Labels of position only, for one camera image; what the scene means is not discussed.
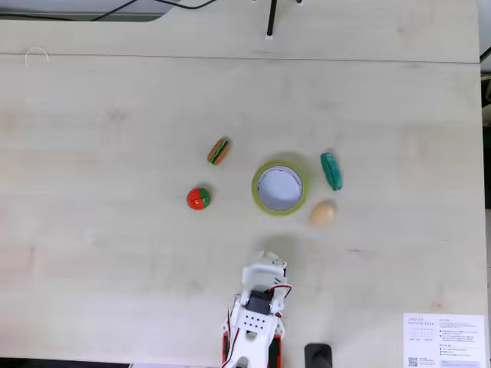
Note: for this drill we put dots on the green toy cucumber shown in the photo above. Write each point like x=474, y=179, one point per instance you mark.
x=331, y=171

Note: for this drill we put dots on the black camera stand pole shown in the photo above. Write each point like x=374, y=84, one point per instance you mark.
x=271, y=19

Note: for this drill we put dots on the toy hamburger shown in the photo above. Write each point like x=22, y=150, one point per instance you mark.
x=219, y=152

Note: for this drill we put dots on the red toy tomato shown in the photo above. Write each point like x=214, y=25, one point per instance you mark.
x=198, y=199

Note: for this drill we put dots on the beige toy egg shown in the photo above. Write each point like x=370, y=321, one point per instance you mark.
x=323, y=214

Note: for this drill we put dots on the yellowish packing tape roll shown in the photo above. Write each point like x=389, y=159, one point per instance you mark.
x=259, y=199

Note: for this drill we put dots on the white printed paper sheet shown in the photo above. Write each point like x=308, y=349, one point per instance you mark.
x=445, y=341

